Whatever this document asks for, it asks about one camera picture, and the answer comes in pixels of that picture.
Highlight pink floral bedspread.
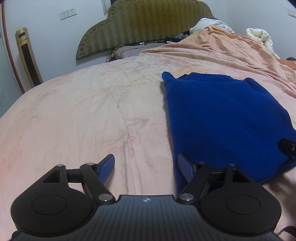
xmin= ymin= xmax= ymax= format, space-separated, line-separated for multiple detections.
xmin=1 ymin=26 xmax=295 ymax=240

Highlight white wall switch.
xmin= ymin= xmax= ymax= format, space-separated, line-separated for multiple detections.
xmin=287 ymin=9 xmax=296 ymax=18

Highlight olive striped headboard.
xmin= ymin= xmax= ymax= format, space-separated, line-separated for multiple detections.
xmin=76 ymin=0 xmax=214 ymax=60

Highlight dark clothes near pillow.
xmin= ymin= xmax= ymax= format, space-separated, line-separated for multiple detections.
xmin=164 ymin=31 xmax=190 ymax=44

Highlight gold tower air conditioner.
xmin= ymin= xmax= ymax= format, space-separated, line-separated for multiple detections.
xmin=15 ymin=28 xmax=43 ymax=88

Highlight white double wall socket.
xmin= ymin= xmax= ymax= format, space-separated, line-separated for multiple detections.
xmin=59 ymin=8 xmax=77 ymax=20

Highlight white crumpled quilt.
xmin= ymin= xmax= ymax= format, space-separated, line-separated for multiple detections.
xmin=190 ymin=18 xmax=234 ymax=35

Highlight black cable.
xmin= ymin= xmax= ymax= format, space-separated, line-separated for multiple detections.
xmin=276 ymin=225 xmax=296 ymax=237

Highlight dark patterned cloth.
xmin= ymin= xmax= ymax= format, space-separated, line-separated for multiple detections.
xmin=286 ymin=57 xmax=296 ymax=61

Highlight cream crumpled blanket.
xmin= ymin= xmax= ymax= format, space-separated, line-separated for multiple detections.
xmin=246 ymin=28 xmax=280 ymax=59

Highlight blue beaded sweater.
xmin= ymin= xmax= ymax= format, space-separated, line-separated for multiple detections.
xmin=162 ymin=72 xmax=295 ymax=183

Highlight dark window white frame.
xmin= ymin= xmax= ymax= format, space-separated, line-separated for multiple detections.
xmin=101 ymin=0 xmax=116 ymax=15

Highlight brown patterned pillow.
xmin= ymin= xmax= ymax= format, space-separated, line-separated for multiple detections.
xmin=106 ymin=42 xmax=165 ymax=62

